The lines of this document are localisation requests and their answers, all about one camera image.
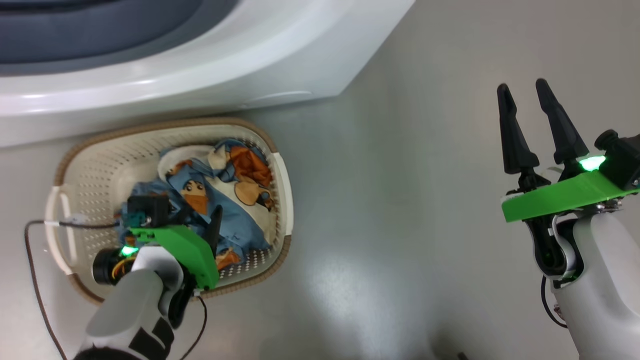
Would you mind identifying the white front-load washing machine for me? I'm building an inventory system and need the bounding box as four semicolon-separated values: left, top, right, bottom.
0;0;416;148

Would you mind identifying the thin black camera cable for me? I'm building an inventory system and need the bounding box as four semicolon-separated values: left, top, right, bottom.
25;219;122;360

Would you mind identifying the cream perforated laundry basket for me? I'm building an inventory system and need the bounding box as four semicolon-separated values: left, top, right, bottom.
45;117;294;306

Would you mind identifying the round drain filter cover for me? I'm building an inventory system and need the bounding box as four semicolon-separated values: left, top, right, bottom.
240;90;313;108

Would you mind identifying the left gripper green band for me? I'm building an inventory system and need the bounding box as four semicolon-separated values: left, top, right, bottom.
129;204;224;291

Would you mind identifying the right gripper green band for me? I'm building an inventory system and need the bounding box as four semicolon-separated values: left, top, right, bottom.
496;78;640;278

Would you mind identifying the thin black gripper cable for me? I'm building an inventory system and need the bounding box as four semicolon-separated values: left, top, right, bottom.
180;295;208;360

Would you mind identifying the blue garment with orange print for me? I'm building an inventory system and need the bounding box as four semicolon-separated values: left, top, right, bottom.
117;139;276;271

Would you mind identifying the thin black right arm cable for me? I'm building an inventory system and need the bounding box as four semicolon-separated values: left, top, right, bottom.
540;275;568;329

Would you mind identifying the grey rubber door gasket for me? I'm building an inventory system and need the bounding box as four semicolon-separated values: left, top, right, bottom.
0;0;241;77

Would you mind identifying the cream garment with orange print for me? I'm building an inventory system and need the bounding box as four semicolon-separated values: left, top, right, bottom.
157;145;278;243

